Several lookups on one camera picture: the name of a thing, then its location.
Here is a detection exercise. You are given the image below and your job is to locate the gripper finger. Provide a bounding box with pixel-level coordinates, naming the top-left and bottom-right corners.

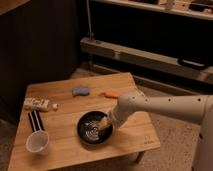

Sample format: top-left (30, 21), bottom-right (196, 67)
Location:
top-left (98, 116), bottom-right (108, 124)
top-left (99, 121), bottom-right (112, 130)

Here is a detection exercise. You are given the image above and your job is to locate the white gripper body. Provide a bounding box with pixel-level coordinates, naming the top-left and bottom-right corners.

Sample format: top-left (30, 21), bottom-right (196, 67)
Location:
top-left (108, 108), bottom-right (125, 129)

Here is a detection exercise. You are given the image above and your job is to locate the black ceramic bowl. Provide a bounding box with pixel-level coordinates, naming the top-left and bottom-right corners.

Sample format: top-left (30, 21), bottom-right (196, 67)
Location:
top-left (77, 111), bottom-right (113, 145)

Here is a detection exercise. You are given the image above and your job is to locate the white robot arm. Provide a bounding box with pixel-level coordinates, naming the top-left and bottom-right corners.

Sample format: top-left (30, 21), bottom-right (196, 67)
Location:
top-left (98, 91), bottom-right (213, 130)

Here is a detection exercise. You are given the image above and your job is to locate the orange carrot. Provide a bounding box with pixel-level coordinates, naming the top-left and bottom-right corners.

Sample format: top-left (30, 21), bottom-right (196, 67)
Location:
top-left (104, 92), bottom-right (119, 99)

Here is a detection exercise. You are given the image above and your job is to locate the wooden table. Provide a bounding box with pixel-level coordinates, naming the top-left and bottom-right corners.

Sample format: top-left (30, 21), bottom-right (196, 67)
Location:
top-left (8, 73), bottom-right (160, 171)

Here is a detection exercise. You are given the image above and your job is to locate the clear plastic bottle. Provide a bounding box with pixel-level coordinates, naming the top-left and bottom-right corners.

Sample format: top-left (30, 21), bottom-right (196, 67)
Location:
top-left (23, 98), bottom-right (58, 112)

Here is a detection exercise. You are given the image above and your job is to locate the vertical metal pole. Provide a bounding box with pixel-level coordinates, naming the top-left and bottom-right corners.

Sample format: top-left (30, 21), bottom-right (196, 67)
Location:
top-left (86, 0), bottom-right (94, 40)

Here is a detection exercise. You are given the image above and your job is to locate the long metal case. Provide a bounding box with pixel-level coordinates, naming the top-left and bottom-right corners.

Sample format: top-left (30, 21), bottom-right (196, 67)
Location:
top-left (80, 37), bottom-right (213, 84)

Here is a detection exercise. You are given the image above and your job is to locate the wooden shelf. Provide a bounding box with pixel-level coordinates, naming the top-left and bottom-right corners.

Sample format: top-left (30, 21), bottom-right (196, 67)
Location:
top-left (93, 0), bottom-right (213, 21)

